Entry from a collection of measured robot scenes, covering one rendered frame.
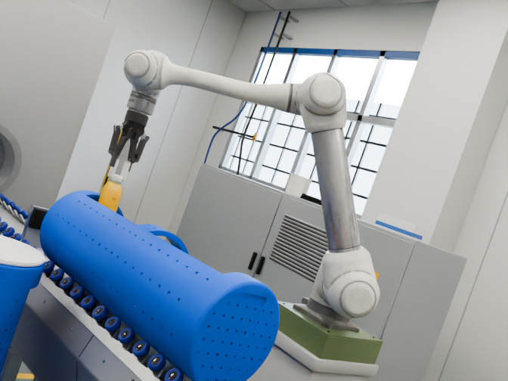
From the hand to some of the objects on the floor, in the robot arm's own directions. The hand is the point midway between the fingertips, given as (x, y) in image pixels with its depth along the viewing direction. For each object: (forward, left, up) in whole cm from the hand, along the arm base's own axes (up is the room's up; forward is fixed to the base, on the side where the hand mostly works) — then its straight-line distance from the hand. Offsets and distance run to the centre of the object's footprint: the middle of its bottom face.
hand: (119, 169), depth 188 cm
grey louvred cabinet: (-180, -103, -137) cm, 249 cm away
